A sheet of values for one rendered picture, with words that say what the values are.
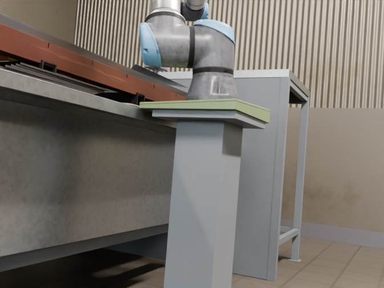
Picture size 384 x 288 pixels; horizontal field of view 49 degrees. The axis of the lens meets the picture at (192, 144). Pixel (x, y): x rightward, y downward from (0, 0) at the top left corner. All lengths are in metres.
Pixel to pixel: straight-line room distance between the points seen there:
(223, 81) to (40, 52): 0.48
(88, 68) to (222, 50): 0.40
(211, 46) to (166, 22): 0.14
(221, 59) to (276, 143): 1.04
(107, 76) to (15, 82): 0.58
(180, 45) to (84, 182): 0.47
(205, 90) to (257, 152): 1.07
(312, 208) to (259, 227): 1.59
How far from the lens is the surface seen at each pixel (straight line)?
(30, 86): 0.85
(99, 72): 1.33
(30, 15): 4.87
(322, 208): 3.70
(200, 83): 1.14
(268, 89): 2.18
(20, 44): 1.11
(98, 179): 1.28
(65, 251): 1.37
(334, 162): 3.68
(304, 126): 2.69
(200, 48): 1.15
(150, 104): 1.13
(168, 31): 1.16
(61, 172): 1.15
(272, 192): 2.13
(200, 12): 1.70
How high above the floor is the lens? 0.54
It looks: 3 degrees up
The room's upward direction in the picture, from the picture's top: 5 degrees clockwise
